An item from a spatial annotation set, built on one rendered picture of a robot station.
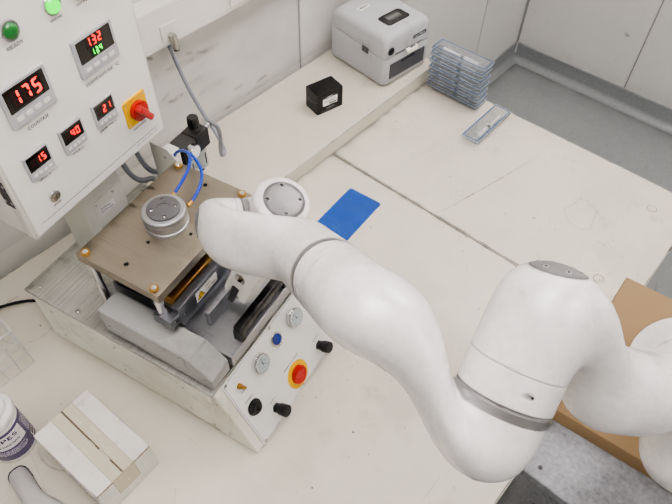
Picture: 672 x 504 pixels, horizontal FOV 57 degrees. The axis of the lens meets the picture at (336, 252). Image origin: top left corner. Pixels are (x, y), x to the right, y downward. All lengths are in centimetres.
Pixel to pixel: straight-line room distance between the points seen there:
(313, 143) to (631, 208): 87
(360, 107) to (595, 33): 176
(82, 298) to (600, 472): 106
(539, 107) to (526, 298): 276
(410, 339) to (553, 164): 134
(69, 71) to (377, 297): 66
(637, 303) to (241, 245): 80
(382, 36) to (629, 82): 180
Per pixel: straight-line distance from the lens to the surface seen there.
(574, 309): 61
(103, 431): 127
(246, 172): 168
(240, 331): 112
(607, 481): 138
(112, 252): 114
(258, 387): 123
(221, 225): 83
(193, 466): 130
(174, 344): 113
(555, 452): 136
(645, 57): 335
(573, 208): 176
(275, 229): 79
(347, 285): 59
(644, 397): 74
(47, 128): 107
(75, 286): 135
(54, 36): 103
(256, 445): 128
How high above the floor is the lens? 195
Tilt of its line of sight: 51 degrees down
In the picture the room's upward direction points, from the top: 1 degrees clockwise
